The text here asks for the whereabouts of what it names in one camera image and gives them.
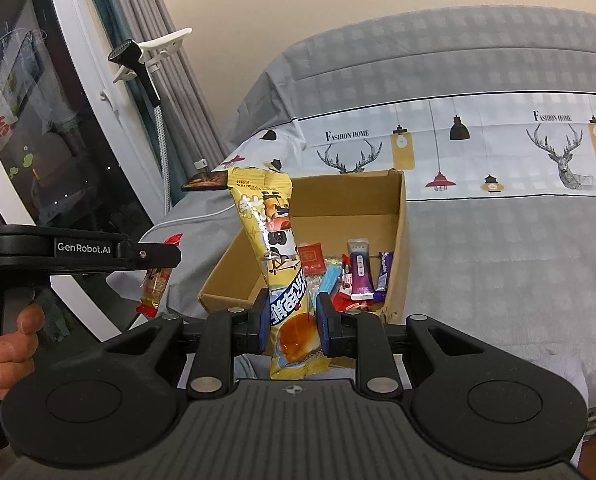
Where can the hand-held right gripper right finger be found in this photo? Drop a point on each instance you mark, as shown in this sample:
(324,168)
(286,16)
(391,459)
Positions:
(325,325)

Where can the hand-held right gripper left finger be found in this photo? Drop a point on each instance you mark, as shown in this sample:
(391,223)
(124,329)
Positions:
(264,322)

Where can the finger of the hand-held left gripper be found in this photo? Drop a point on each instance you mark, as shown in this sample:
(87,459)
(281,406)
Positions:
(155,256)

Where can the large red biscuit packet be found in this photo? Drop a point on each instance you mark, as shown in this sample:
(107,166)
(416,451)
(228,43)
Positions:
(345,304)

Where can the orange sausage snack packet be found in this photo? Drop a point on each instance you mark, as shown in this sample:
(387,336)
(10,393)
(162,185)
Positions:
(157,287)

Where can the small blue candy packet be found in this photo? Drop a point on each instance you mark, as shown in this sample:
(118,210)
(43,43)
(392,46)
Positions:
(330,280)

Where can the red stick snack packet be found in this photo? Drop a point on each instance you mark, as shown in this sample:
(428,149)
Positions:
(347,275)

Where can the purple stick snack packet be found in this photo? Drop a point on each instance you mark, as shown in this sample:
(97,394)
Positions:
(360,270)

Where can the small red packet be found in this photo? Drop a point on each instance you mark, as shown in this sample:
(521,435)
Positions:
(311,258)

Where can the purple candy bar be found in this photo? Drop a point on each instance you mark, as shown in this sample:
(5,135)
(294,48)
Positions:
(384,275)

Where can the yellow snack packet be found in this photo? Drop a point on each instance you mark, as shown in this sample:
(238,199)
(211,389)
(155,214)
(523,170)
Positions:
(273,240)

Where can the brown cardboard box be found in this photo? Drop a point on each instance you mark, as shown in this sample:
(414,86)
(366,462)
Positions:
(348,200)

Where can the person's left hand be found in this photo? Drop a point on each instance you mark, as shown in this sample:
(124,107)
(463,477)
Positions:
(13,355)

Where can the smartphone with red screen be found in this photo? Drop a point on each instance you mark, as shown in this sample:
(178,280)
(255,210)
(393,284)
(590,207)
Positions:
(205,182)

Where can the white framed glass door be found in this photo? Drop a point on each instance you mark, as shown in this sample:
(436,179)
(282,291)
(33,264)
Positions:
(38,110)

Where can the grey printed bed sheet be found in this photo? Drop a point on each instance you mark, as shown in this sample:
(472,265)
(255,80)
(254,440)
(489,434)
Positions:
(478,260)

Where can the black garment steamer head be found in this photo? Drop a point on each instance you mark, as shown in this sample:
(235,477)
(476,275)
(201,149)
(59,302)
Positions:
(130,55)

